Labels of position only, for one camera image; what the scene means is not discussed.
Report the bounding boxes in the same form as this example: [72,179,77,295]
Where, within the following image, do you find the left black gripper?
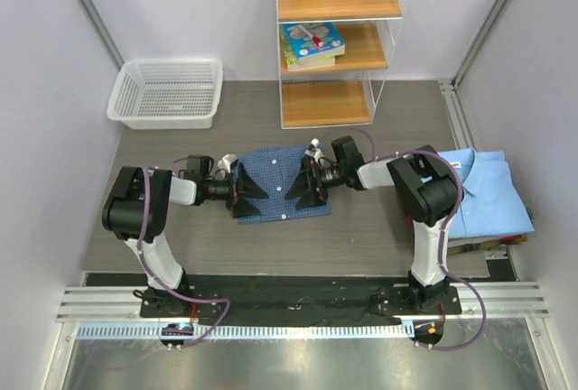
[201,163,266,218]

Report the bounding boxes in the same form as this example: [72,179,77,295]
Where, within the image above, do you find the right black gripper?
[287,156,348,209]

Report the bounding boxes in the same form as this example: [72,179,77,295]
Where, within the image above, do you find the dark blue checkered shirt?
[238,144,331,225]

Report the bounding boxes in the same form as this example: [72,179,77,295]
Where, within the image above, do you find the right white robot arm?
[284,136,463,313]

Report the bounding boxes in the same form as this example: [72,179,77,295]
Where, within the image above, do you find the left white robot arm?
[102,154,268,317]

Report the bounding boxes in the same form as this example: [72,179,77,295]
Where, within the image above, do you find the folded shirts pile underneath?
[447,234,527,255]

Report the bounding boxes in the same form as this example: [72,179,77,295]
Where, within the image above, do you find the white plastic laundry basket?
[107,58,224,130]

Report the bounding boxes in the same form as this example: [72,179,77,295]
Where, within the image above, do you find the green book underneath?
[280,33,336,72]

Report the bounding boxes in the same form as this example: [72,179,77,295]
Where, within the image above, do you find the blue children's book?
[281,23,345,64]

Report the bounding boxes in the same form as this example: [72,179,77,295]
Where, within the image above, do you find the red white marker pen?
[299,24,324,48]

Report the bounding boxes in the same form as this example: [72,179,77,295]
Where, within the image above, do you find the folded light blue shirt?
[440,148,534,240]

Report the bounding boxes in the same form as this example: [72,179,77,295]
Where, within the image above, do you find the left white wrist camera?
[217,153,238,174]

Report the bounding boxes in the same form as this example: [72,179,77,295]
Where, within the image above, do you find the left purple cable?
[135,156,231,351]

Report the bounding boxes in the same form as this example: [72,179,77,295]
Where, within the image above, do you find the purple cable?
[135,156,231,351]
[317,128,488,353]

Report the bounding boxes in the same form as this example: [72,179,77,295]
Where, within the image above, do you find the black mounting base plate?
[84,272,463,319]

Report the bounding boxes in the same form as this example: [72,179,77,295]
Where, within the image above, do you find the white wire wooden shelf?
[275,0,410,129]

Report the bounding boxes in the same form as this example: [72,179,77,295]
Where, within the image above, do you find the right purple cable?
[317,128,488,353]

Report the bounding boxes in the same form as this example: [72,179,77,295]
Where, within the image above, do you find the aluminium rail frame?
[57,282,549,346]

